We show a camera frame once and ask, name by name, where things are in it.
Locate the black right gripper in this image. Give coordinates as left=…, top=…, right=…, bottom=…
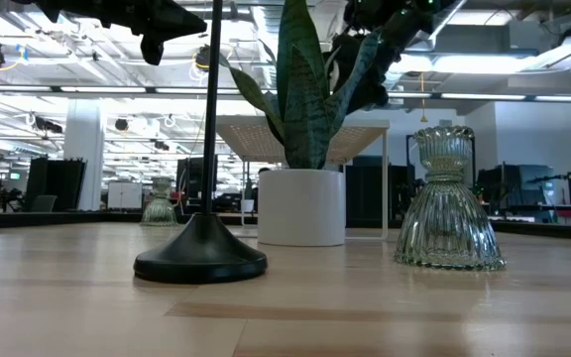
left=324, top=6, right=441, bottom=115

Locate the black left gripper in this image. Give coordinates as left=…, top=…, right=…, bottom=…
left=11, top=0, right=209, bottom=67

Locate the green ribbed glass candle holder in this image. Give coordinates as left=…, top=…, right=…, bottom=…
left=139, top=177, right=179, bottom=228
left=393, top=125, right=508, bottom=273

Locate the black metal candlestick holder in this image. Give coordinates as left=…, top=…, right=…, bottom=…
left=133, top=0, right=269, bottom=286

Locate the green snake plant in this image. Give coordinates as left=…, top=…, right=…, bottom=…
left=218, top=0, right=384, bottom=171

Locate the black storage cabinet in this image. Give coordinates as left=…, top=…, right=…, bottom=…
left=345, top=156, right=415, bottom=229

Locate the white perforated metal shelf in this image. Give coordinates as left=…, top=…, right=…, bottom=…
left=214, top=116, right=391, bottom=243

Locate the person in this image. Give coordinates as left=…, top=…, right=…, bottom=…
left=251, top=167, right=271, bottom=199

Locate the black computer screen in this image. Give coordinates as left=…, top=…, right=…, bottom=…
left=175, top=156, right=219, bottom=202

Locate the white round plant pot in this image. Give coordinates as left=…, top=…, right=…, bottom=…
left=257, top=169, right=347, bottom=248

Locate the white building column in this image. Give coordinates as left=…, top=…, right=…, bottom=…
left=63, top=101, right=106, bottom=212

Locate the white low cabinet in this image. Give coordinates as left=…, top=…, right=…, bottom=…
left=106, top=181, right=145, bottom=210

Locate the black office partition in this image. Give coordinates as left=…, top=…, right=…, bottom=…
left=24, top=157, right=88, bottom=213

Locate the black desk monitor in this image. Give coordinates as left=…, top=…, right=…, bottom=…
left=477, top=165, right=554, bottom=209

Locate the grey office chair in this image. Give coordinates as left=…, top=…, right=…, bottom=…
left=30, top=194, right=58, bottom=213

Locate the yellow hanging cord pendant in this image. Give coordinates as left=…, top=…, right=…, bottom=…
left=417, top=71, right=428, bottom=124

